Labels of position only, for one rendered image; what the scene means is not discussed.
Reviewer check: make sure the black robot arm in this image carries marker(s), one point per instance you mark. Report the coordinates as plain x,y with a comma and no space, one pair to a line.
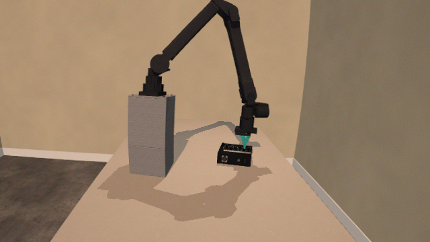
229,13

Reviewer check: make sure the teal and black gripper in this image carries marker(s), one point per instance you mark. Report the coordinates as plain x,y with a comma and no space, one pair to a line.
246,126

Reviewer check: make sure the black lighting desk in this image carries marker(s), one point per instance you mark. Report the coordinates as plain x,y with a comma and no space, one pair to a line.
234,154

